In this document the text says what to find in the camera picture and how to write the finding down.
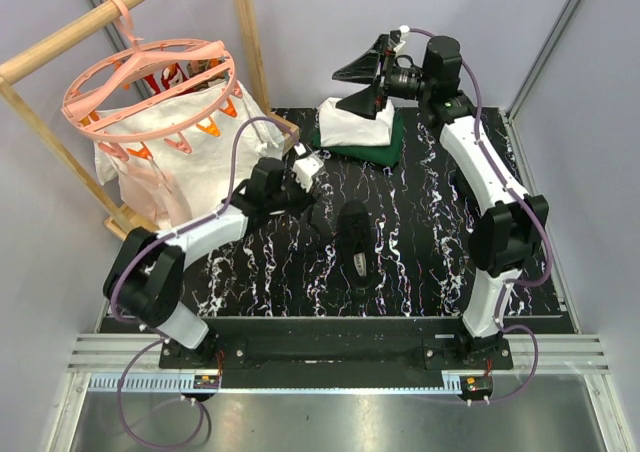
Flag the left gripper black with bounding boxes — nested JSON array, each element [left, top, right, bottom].
[[267, 169, 318, 221]]

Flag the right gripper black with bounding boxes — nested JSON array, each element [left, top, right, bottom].
[[333, 35, 433, 121]]

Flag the black shoelace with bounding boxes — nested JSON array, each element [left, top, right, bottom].
[[307, 206, 347, 239]]

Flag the black canvas sneaker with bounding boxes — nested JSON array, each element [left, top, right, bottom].
[[337, 200, 375, 291]]

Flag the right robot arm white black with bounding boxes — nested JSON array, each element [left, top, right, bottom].
[[332, 28, 550, 369]]

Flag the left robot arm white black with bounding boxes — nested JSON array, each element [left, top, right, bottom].
[[103, 153, 324, 368]]

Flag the folded white t-shirt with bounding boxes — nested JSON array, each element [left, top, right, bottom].
[[318, 97, 395, 147]]

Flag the folded green garment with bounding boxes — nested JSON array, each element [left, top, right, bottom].
[[311, 110, 404, 168]]

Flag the white cloth hanging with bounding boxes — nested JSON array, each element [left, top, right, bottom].
[[94, 85, 285, 219]]

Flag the pink cloth hanging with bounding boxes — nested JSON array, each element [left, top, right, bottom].
[[118, 162, 193, 228]]

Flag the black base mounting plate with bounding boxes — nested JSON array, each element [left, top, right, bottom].
[[159, 317, 514, 393]]

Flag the pink round clip hanger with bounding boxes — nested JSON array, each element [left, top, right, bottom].
[[61, 0, 243, 162]]

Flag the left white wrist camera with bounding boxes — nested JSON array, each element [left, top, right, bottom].
[[292, 143, 324, 192]]

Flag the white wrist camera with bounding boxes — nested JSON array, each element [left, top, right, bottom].
[[292, 143, 324, 192], [389, 25, 411, 54]]

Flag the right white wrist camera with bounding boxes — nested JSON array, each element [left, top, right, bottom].
[[389, 25, 411, 54]]

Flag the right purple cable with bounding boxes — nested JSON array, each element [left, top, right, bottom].
[[399, 24, 554, 403]]

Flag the purple cable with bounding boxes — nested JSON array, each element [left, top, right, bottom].
[[109, 116, 306, 448], [399, 24, 554, 403]]

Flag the wooden drying rack frame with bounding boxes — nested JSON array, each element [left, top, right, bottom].
[[0, 0, 301, 251]]

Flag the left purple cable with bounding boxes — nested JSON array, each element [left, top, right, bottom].
[[109, 116, 306, 448]]

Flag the aluminium rail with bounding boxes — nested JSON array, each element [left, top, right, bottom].
[[67, 328, 609, 400]]

